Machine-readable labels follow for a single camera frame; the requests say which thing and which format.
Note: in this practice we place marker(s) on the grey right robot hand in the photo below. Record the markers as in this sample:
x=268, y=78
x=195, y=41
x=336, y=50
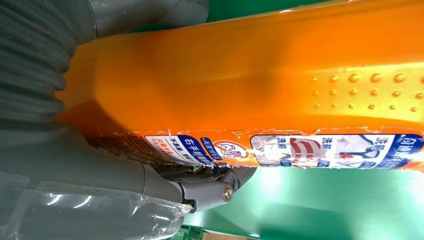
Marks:
x=82, y=198

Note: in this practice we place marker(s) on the green plastic crate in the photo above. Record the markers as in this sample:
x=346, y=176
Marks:
x=187, y=233

